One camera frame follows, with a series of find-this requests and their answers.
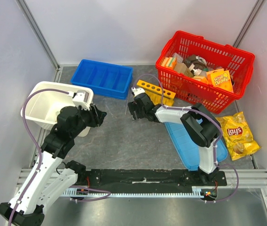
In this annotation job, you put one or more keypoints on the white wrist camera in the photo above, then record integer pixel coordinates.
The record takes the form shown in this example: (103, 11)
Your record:
(137, 91)
(82, 98)

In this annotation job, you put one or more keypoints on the orange Scrub Daddy package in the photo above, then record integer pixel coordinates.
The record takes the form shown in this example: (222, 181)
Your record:
(220, 79)

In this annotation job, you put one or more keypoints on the white cable duct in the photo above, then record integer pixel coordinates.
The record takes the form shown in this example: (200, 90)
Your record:
(77, 193)

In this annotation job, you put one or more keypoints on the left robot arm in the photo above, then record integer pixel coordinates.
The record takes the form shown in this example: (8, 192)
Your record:
(29, 206)

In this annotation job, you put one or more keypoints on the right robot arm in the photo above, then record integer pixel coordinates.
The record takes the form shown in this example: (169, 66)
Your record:
(201, 126)

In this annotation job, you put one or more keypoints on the yellow Lays chips bag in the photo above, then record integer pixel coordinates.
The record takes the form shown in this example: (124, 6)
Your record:
(238, 136)

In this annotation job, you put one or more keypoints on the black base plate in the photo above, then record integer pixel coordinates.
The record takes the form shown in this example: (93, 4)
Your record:
(148, 181)

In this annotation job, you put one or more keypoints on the yellow test tube rack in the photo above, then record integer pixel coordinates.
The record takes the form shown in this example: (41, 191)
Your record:
(156, 94)

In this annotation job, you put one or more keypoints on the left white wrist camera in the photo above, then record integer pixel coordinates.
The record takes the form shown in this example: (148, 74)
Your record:
(82, 98)

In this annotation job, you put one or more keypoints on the red shopping basket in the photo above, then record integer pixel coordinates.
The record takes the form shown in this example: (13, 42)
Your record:
(238, 62)

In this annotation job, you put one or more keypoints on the clear glass test tube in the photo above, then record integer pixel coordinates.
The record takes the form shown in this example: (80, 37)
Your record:
(157, 147)

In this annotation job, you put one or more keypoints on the light blue plastic lid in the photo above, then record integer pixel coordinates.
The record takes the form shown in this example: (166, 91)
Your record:
(192, 156)

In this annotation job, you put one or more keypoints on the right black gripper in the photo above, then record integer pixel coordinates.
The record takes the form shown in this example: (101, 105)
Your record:
(136, 109)

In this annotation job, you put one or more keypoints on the white plastic tub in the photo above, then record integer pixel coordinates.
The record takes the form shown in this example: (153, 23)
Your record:
(43, 108)

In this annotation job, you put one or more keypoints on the blue divided plastic tray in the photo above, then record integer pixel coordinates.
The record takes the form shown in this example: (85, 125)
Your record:
(104, 79)

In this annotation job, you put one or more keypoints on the orange green sponge pack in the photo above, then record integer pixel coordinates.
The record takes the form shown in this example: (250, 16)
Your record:
(169, 62)

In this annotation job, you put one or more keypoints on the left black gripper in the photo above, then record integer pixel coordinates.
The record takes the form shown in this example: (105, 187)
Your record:
(97, 116)

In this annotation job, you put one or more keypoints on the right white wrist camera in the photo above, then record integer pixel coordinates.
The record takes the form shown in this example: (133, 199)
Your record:
(137, 91)

